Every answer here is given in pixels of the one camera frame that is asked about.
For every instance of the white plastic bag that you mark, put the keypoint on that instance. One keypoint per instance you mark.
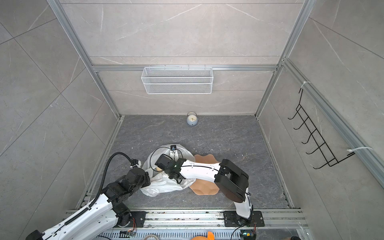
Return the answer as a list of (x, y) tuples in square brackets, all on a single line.
[(160, 182)]

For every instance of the light blue alarm clock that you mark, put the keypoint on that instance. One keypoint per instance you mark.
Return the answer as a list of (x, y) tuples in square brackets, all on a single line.
[(192, 119)]

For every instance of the aluminium frame rail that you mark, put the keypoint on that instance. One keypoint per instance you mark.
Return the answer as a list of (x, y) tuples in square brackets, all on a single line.
[(64, 21)]

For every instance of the black wire hook rack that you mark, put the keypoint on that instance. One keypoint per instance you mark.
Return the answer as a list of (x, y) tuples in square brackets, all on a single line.
[(315, 136)]

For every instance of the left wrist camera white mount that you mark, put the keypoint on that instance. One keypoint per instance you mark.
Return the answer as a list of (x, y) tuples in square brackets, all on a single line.
[(135, 163)]

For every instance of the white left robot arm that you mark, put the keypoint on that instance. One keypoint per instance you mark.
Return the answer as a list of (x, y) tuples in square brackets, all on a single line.
[(102, 213)]

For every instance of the orange object at bottom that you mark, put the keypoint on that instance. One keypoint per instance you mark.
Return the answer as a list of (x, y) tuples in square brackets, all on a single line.
[(207, 236)]

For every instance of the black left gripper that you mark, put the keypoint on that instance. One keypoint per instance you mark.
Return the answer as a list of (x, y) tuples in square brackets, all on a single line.
[(146, 177)]

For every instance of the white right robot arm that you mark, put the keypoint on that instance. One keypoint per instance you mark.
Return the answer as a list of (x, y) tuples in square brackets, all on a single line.
[(229, 178)]

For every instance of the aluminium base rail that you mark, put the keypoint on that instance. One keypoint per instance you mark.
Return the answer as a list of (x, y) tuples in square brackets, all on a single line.
[(215, 219)]

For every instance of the white wire mesh basket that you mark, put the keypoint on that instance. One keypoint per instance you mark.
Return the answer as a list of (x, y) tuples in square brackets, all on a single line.
[(178, 80)]

